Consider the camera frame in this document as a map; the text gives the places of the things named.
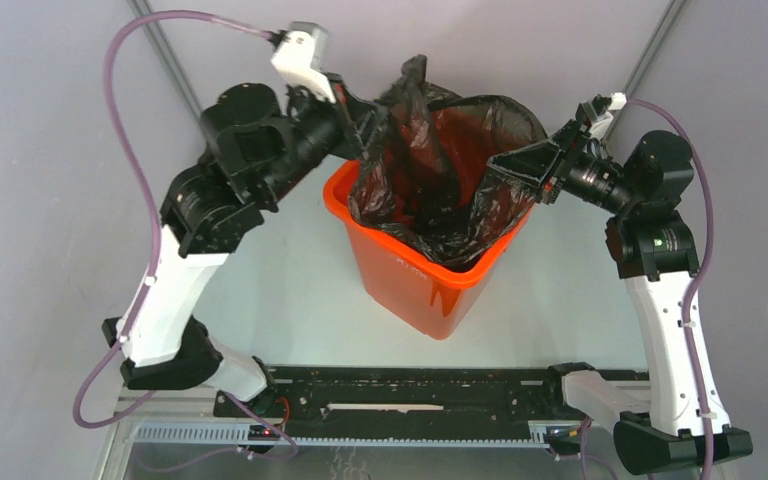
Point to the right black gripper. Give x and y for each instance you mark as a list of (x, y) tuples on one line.
[(533, 163)]

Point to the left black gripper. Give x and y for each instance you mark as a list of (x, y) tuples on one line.
[(360, 116)]

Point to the black plastic trash bag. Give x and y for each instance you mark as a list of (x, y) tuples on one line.
[(424, 179)]

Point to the orange plastic trash bin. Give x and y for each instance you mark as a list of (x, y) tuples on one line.
[(431, 298)]

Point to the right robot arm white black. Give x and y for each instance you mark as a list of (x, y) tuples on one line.
[(683, 424)]

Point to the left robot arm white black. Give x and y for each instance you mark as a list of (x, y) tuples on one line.
[(256, 153)]

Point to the right metal corner strip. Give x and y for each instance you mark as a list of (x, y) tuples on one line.
[(660, 35)]

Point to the metal corner strip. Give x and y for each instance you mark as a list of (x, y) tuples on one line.
[(660, 35), (173, 68)]

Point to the left metal corner strip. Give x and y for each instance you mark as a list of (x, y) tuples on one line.
[(173, 68)]

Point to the right small circuit board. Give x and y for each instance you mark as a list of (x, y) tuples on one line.
[(564, 442)]

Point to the small circuit board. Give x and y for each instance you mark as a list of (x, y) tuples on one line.
[(262, 433), (564, 442)]

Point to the left small circuit board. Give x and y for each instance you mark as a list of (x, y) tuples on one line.
[(262, 433)]

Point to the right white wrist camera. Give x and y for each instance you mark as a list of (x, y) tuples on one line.
[(597, 115)]

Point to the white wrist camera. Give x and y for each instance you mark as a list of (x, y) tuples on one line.
[(298, 57), (597, 115)]

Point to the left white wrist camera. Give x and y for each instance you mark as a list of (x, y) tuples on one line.
[(298, 57)]

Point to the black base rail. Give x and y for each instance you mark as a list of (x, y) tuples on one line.
[(375, 407)]

